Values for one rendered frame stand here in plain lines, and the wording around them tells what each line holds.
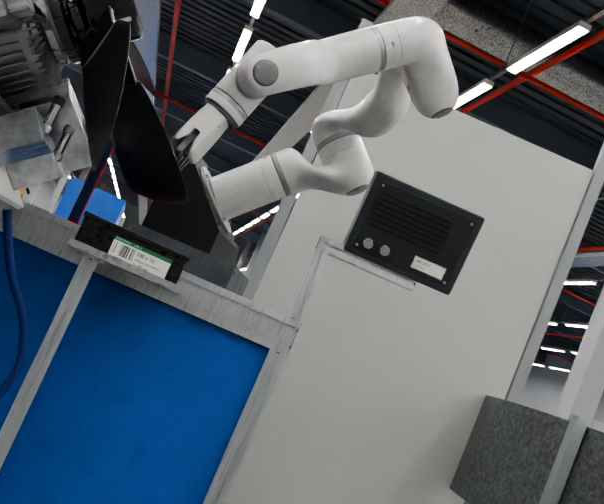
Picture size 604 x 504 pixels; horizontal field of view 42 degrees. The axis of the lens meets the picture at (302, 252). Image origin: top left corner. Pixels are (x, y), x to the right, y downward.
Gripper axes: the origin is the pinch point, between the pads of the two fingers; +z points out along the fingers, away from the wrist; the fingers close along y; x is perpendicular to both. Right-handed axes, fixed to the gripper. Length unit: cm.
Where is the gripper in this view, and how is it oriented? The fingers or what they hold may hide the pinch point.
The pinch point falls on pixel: (165, 174)
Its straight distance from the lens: 150.2
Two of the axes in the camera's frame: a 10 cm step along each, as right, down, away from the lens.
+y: 0.7, -1.1, -9.9
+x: 7.6, 6.5, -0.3
